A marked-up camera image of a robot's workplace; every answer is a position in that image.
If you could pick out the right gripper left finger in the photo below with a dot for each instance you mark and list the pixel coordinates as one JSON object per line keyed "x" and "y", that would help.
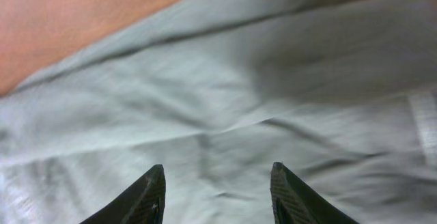
{"x": 143, "y": 202}

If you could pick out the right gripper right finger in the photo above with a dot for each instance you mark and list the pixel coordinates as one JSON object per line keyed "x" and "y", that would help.
{"x": 295, "y": 202}

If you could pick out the grey shorts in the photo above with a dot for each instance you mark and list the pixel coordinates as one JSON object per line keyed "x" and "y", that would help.
{"x": 342, "y": 92}

